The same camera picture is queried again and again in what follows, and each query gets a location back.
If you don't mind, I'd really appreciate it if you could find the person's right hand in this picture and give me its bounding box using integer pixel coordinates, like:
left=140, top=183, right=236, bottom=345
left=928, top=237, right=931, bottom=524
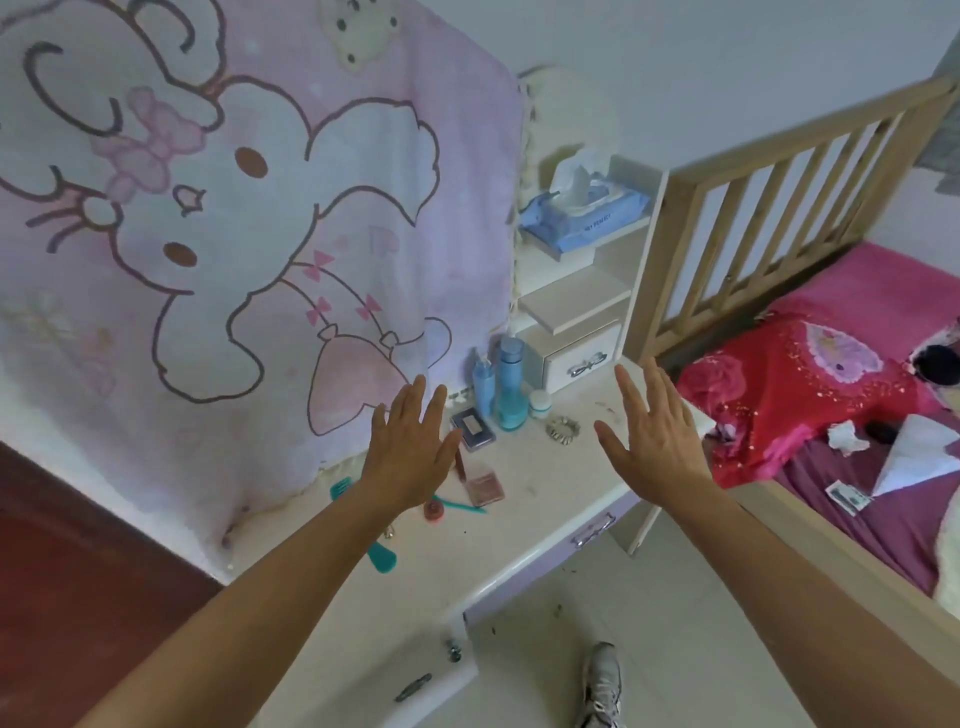
left=594, top=356, right=714, bottom=505

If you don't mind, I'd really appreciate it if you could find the person's left hand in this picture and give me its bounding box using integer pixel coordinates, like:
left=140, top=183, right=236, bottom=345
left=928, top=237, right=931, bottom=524
left=360, top=375, right=464, bottom=513

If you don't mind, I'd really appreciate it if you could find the person's right forearm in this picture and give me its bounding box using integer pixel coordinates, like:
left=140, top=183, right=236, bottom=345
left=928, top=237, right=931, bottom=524
left=654, top=481, right=960, bottom=728

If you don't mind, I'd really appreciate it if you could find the person's left forearm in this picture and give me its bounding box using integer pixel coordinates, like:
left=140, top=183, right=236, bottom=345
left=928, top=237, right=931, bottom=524
left=75, top=481, right=421, bottom=728

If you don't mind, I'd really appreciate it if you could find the grey makeup compact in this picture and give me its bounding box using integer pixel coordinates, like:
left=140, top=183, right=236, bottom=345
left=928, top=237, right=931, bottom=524
left=450, top=408, right=498, bottom=453

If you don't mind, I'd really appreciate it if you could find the pink blush compact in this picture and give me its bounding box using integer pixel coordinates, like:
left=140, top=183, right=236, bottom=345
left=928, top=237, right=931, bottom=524
left=465, top=470, right=507, bottom=507

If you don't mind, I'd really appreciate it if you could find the short blue bottle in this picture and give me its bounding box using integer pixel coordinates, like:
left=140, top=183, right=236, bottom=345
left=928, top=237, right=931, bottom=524
left=471, top=357, right=497, bottom=423

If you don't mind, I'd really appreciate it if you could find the small white drawer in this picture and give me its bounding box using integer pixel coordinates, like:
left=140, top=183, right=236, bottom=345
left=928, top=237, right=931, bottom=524
left=541, top=321, right=625, bottom=396

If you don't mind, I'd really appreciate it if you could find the tall blue bottle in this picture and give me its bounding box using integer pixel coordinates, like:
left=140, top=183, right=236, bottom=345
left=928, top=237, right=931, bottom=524
left=491, top=335, right=531, bottom=433

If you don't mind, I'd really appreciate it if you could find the white vanity desk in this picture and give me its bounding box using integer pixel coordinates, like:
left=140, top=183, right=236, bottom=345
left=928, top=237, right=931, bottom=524
left=217, top=360, right=717, bottom=728

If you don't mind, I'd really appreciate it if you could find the red printed blanket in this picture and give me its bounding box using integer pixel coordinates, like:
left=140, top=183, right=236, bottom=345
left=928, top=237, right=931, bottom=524
left=673, top=298, right=955, bottom=490

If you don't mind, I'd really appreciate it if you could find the white shelf unit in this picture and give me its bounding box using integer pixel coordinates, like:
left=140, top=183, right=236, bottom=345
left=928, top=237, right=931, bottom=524
left=512, top=153, right=670, bottom=397

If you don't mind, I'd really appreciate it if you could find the teal hairbrush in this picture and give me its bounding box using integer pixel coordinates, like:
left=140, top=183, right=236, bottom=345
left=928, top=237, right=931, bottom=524
left=329, top=479, right=398, bottom=578

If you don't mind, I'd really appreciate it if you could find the crumpled white tissue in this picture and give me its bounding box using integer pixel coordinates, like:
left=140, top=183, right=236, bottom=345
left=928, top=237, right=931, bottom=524
left=826, top=419, right=872, bottom=458

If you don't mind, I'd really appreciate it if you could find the small white printed packet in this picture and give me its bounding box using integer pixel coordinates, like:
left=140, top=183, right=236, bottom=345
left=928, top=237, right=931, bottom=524
left=824, top=481, right=872, bottom=518

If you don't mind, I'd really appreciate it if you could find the blue wet wipes pack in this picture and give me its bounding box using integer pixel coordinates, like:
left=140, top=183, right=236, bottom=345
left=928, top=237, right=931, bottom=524
left=519, top=161, right=652, bottom=261

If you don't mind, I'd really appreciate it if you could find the magenta bed sheet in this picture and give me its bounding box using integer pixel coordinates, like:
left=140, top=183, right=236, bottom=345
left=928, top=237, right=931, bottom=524
left=738, top=240, right=960, bottom=599

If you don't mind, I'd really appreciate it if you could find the white folded paper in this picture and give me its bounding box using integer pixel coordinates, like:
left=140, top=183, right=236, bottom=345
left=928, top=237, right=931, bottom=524
left=870, top=414, right=960, bottom=498

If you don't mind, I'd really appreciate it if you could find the pink cartoon rabbit cloth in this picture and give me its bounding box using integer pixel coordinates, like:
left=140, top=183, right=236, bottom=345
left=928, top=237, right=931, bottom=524
left=0, top=0, right=526, bottom=571

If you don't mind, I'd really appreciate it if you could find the white sneaker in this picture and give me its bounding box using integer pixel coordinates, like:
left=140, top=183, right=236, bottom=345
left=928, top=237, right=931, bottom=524
left=576, top=642, right=625, bottom=728

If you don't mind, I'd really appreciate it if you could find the black round plush item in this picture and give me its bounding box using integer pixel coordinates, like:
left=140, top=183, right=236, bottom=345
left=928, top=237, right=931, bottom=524
left=909, top=343, right=955, bottom=387

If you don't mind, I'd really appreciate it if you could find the white pillow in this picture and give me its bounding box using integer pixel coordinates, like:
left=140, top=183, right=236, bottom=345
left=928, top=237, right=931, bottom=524
left=932, top=486, right=960, bottom=603

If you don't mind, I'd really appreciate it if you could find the silver desk drawer handle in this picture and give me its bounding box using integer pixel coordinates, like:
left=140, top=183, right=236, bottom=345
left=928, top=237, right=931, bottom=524
left=570, top=511, right=618, bottom=549

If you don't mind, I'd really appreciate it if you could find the wooden bed frame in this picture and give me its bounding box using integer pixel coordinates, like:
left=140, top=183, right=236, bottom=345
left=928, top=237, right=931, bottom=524
left=622, top=71, right=960, bottom=655

